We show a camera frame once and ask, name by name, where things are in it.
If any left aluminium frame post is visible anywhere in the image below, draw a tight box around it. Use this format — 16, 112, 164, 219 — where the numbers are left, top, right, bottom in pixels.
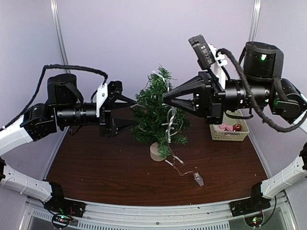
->
50, 0, 69, 65

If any pink heart ornament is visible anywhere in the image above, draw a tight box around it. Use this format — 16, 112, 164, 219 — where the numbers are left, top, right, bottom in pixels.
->
217, 123, 234, 132

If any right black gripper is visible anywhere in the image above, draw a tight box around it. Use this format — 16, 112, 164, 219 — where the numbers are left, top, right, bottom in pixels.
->
162, 70, 272, 126

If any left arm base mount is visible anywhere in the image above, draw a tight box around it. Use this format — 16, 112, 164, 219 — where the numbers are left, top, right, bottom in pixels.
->
44, 182, 86, 218

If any small green christmas tree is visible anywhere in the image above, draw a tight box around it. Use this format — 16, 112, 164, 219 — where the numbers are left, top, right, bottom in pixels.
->
130, 66, 190, 159

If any black cable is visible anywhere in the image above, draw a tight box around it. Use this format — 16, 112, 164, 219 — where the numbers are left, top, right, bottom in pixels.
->
215, 47, 307, 133
2, 64, 108, 127

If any fairy light string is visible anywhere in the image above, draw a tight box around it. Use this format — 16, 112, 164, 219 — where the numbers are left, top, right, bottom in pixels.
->
143, 69, 195, 177

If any right aluminium frame post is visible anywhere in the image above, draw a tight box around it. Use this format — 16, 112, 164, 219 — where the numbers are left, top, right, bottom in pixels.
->
248, 0, 262, 41

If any clear battery box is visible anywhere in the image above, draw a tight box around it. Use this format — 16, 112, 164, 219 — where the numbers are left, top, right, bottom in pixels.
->
193, 172, 204, 186

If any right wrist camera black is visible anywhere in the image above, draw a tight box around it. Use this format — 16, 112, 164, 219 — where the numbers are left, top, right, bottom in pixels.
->
188, 34, 228, 82

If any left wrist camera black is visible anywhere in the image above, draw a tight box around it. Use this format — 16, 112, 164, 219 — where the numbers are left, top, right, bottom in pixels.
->
96, 80, 123, 118

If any front aluminium rail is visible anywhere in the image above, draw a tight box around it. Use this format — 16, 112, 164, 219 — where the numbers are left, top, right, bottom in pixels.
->
24, 184, 293, 230

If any aluminium frame post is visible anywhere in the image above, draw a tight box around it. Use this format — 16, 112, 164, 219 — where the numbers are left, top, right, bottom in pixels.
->
248, 0, 262, 41
50, 0, 69, 65

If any beige plastic basket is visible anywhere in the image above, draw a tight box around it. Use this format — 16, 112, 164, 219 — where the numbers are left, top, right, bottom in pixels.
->
209, 116, 249, 141

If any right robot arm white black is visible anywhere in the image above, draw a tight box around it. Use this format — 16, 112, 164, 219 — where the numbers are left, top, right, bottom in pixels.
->
163, 38, 307, 133

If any left black cable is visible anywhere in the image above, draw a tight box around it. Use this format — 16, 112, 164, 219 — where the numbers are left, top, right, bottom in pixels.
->
2, 64, 108, 127

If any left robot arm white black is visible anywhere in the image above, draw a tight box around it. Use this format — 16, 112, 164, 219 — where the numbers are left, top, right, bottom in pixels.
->
0, 74, 137, 213

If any right black cable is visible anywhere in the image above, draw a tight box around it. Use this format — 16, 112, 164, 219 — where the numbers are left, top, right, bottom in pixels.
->
215, 47, 307, 133

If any red bauble ornament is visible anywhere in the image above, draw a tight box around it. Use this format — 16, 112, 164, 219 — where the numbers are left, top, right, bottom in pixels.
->
233, 124, 242, 132

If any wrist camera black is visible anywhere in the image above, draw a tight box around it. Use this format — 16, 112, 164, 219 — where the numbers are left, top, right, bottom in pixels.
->
96, 80, 123, 118
188, 34, 228, 82

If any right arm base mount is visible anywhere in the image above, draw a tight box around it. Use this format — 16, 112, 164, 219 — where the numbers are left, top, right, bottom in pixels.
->
229, 183, 271, 217

